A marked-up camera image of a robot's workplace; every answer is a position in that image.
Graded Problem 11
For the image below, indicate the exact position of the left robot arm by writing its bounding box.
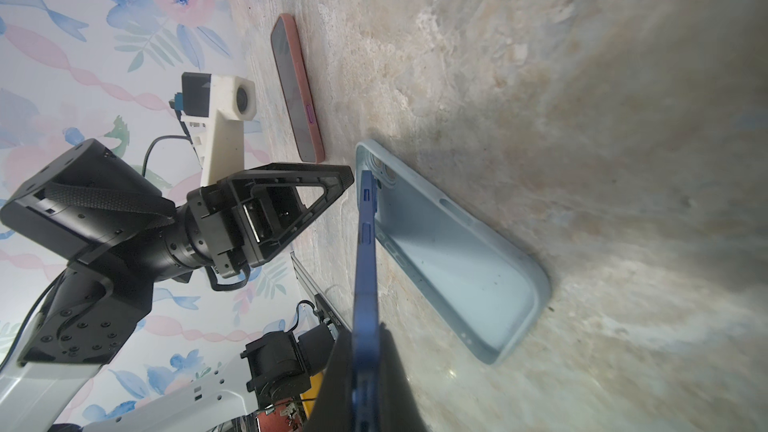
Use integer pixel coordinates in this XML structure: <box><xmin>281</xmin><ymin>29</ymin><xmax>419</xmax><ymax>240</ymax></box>
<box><xmin>1</xmin><ymin>139</ymin><xmax>354</xmax><ymax>431</ymax></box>

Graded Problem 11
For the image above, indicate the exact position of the aluminium rail frame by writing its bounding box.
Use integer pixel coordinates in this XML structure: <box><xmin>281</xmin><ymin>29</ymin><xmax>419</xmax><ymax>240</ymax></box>
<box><xmin>290</xmin><ymin>251</ymin><xmax>351</xmax><ymax>338</ymax></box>

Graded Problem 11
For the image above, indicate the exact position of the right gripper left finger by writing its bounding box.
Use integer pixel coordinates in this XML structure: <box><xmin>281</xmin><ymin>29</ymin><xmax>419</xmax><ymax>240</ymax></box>
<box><xmin>303</xmin><ymin>330</ymin><xmax>354</xmax><ymax>432</ymax></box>

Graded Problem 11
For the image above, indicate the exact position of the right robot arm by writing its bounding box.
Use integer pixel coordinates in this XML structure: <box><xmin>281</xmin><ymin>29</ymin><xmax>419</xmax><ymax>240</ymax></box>
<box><xmin>87</xmin><ymin>324</ymin><xmax>426</xmax><ymax>431</ymax></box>

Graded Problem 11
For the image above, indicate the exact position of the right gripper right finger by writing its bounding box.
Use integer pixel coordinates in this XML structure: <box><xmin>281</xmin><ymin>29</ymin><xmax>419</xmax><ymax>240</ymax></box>
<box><xmin>378</xmin><ymin>324</ymin><xmax>427</xmax><ymax>432</ymax></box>

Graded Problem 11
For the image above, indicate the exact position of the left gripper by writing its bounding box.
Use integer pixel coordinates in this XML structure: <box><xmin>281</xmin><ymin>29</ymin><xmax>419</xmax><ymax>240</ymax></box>
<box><xmin>173</xmin><ymin>163</ymin><xmax>354</xmax><ymax>279</ymax></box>

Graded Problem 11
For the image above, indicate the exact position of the blue-edged black phone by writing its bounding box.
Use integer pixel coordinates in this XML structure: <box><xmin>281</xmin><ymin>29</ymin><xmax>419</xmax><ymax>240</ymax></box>
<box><xmin>351</xmin><ymin>170</ymin><xmax>381</xmax><ymax>431</ymax></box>

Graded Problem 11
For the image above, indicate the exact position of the light blue phone case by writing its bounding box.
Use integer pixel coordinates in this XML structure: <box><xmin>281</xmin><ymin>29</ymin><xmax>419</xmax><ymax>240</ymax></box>
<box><xmin>356</xmin><ymin>140</ymin><xmax>551</xmax><ymax>364</ymax></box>

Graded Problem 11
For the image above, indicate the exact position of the pink phone case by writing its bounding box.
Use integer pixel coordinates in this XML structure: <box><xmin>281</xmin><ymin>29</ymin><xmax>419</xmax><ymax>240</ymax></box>
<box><xmin>270</xmin><ymin>13</ymin><xmax>325</xmax><ymax>164</ymax></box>

